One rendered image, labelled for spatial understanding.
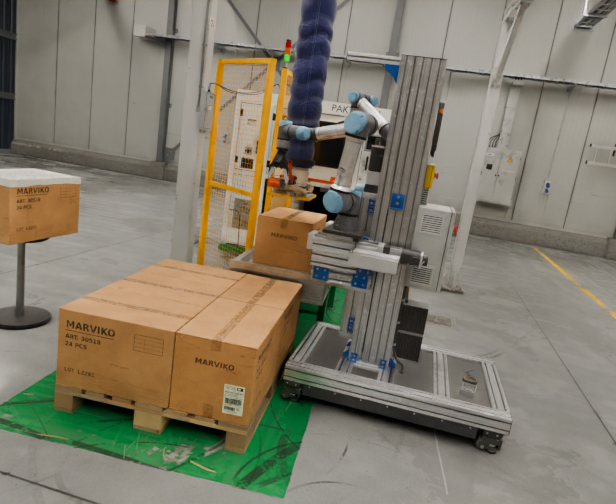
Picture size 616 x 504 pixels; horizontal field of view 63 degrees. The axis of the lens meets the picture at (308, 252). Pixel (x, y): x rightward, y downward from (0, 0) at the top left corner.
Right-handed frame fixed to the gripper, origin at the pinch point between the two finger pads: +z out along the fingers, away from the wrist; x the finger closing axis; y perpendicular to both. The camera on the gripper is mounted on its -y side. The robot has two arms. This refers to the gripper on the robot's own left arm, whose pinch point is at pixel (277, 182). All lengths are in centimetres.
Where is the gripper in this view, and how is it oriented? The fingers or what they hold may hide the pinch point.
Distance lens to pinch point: 295.9
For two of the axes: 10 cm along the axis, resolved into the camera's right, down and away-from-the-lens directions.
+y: 1.6, -1.9, 9.7
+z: -1.5, 9.6, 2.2
